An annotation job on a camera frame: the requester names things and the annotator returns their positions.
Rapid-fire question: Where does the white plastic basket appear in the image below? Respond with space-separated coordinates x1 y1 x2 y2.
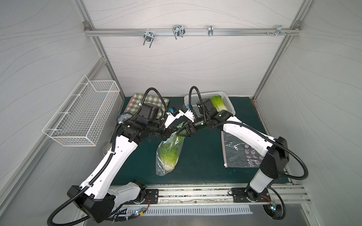
191 91 236 117

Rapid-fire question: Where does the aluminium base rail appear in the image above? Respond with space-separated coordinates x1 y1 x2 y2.
147 183 311 206

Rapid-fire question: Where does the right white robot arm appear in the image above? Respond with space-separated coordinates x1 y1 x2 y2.
179 99 289 202

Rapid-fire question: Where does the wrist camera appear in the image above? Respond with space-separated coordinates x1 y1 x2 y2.
179 105 196 122
164 107 181 128

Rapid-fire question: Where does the pink dotted zipper bag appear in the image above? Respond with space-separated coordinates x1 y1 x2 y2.
221 132 264 168

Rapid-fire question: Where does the left black corrugated cable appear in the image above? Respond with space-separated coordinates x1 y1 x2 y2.
47 87 170 226

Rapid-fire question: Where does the white wire wall basket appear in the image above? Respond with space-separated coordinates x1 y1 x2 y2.
42 75 120 147

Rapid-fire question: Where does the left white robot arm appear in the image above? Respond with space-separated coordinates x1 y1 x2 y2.
63 103 182 223

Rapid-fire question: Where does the clear blue zipper bag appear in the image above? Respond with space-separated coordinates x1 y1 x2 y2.
156 132 185 176

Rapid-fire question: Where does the green checkered cloth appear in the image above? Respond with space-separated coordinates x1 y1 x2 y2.
124 93 166 119

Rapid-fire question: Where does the right black corrugated cable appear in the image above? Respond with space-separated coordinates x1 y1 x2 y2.
188 86 309 220

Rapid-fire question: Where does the striped ceramic mug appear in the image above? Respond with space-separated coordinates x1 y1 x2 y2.
102 143 112 156

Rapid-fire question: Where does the blue white porcelain bowl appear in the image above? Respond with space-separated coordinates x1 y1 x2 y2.
117 112 133 124

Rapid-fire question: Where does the chinese cabbage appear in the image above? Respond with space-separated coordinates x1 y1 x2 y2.
210 96 227 112
169 132 185 148
159 142 179 174

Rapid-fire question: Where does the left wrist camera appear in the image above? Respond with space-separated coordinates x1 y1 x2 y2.
164 107 181 128

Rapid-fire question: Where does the metal hook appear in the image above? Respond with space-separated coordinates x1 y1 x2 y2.
266 25 291 37
143 31 155 48
172 25 185 40
208 25 214 37

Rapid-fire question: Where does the aluminium top rail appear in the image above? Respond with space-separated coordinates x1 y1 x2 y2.
83 21 302 37

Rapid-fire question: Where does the black corrugated cable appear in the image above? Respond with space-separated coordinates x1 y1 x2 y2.
188 86 309 220
47 87 170 226

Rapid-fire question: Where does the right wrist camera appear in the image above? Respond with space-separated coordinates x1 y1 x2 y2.
179 105 196 122

